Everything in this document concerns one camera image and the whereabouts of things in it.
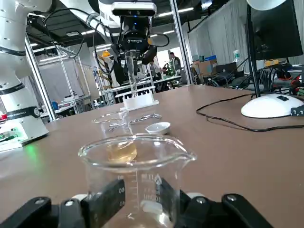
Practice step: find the person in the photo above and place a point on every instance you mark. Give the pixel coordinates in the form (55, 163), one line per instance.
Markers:
(175, 62)

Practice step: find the small clear glass beaker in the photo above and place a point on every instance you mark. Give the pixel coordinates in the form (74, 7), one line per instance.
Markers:
(142, 164)

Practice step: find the small white ceramic dish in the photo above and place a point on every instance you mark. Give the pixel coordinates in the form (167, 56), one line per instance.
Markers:
(158, 128)

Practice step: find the white desk lamp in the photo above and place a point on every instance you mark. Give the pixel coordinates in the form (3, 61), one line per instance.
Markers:
(268, 108)

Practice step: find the white test tube rack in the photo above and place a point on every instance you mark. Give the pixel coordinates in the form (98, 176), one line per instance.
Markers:
(140, 101)

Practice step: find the metal crucible tongs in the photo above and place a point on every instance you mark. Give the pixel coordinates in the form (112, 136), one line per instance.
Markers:
(147, 117)

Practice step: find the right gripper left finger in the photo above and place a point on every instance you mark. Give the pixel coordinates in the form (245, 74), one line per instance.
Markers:
(102, 202)

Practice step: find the black computer monitor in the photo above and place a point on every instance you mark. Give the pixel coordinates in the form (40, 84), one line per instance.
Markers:
(278, 28)

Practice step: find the clear glass test tube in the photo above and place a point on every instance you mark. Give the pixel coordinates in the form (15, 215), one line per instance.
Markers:
(131, 76)

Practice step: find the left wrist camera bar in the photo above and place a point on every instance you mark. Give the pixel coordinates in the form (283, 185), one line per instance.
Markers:
(134, 9)

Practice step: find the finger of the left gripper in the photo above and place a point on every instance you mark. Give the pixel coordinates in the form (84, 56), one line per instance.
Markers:
(150, 55)
(121, 48)

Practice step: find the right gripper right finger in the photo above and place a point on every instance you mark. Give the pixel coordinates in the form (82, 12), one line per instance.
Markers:
(213, 213)

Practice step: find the large clear glass beaker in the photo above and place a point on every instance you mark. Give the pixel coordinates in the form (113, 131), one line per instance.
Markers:
(121, 154)

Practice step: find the yellow hard hat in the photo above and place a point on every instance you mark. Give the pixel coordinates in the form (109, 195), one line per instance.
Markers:
(105, 54)

